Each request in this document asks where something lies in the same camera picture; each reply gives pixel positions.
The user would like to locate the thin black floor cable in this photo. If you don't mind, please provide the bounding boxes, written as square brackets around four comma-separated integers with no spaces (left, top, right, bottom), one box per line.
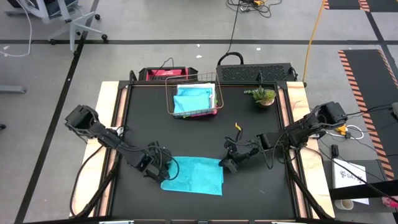
[226,0,242,55]

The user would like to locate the thick black cable bundle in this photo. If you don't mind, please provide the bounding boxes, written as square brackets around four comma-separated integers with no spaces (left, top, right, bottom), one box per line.
[284,149,326,220]
[70,146,121,218]

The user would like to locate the red and black toolbox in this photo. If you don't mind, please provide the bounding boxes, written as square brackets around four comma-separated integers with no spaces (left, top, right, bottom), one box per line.
[138,67,198,82]

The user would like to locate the small pink object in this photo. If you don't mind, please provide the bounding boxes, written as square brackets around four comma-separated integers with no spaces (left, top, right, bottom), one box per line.
[381,196,398,208]

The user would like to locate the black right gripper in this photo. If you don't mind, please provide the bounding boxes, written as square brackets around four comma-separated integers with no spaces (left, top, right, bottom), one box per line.
[218,136,261,174]

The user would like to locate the wooden table side board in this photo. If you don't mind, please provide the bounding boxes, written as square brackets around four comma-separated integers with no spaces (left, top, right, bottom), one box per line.
[278,81,336,219]
[70,81,129,218]

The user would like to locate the white box on floor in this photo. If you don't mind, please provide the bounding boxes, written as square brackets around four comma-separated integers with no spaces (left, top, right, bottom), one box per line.
[331,157,370,205]

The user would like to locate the grey microfiber towel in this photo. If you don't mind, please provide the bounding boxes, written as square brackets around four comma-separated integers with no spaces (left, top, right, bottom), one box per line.
[176,82,217,110]

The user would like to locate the grey metal bar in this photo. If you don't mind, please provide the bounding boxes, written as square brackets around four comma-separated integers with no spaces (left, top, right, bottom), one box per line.
[0,85,27,94]

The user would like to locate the white cable coil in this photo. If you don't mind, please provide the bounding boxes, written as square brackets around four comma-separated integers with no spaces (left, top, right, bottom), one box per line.
[345,124,365,140]

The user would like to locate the white office chair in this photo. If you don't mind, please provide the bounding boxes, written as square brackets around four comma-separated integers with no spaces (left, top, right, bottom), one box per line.
[4,0,109,53]

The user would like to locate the black perforated computer case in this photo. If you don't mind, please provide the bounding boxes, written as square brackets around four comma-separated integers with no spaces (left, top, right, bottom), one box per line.
[216,52,298,83]

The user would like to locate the hazard-striped black floor mat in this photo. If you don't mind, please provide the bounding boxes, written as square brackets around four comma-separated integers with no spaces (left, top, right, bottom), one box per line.
[322,0,398,13]
[338,49,398,181]

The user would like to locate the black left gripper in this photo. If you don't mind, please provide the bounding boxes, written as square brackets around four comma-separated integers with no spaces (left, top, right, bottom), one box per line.
[144,141,172,185]

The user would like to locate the yellow cable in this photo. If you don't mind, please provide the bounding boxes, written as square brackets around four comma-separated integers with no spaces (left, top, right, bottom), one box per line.
[302,0,326,83]

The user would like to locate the pink microfiber towel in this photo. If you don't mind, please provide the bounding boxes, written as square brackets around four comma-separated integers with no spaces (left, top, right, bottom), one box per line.
[185,108,218,118]

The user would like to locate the black table frame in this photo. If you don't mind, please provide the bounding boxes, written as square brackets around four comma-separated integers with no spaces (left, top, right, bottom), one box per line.
[99,79,307,224]

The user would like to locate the white floor cable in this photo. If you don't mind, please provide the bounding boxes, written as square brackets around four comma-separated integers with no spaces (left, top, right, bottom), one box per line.
[0,0,33,58]

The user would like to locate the tangled black cables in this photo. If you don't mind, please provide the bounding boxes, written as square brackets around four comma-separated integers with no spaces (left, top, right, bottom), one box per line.
[226,0,283,19]

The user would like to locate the blue microfiber towel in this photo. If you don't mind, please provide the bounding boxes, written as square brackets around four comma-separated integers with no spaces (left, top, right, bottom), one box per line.
[160,156,224,197]
[173,86,214,114]

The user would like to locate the potted succulent plant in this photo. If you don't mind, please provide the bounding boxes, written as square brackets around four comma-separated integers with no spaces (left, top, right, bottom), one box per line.
[244,86,277,108]

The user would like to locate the copper wire basket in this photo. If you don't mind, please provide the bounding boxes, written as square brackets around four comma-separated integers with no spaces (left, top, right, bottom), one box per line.
[165,72,224,119]

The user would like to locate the thin black toolbox cable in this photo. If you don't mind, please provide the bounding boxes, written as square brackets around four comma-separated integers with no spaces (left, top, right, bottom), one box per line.
[157,57,175,72]

